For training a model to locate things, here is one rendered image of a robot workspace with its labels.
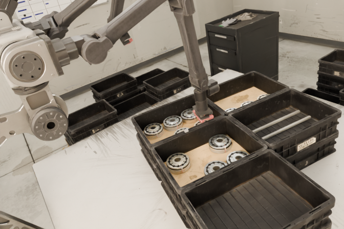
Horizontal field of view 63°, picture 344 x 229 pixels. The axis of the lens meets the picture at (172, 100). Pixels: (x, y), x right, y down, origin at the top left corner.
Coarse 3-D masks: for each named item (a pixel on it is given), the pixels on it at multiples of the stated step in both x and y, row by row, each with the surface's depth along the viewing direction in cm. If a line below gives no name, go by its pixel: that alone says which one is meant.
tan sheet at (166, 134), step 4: (180, 116) 160; (184, 124) 152; (188, 124) 151; (192, 124) 150; (164, 132) 148; (168, 132) 148; (172, 132) 147; (160, 136) 146; (164, 136) 145; (168, 136) 145; (148, 140) 145; (152, 140) 144; (156, 140) 144; (160, 140) 143
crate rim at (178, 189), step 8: (216, 120) 132; (232, 120) 130; (200, 128) 130; (240, 128) 124; (176, 136) 127; (160, 144) 124; (264, 144) 112; (152, 152) 122; (256, 152) 109; (160, 160) 115; (240, 160) 107; (224, 168) 105; (168, 176) 106; (208, 176) 102; (176, 184) 102; (192, 184) 101
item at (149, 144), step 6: (186, 96) 158; (174, 102) 154; (156, 108) 152; (216, 108) 141; (138, 114) 149; (222, 114) 135; (132, 120) 146; (210, 120) 133; (138, 126) 140; (198, 126) 131; (180, 132) 129; (144, 138) 130; (168, 138) 127; (150, 144) 125
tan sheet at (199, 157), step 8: (208, 144) 134; (232, 144) 131; (192, 152) 131; (200, 152) 130; (208, 152) 129; (192, 160) 126; (200, 160) 125; (208, 160) 124; (216, 160) 124; (224, 160) 123; (192, 168) 122; (200, 168) 121; (176, 176) 119; (184, 176) 118; (192, 176) 118; (200, 176) 117; (184, 184) 115
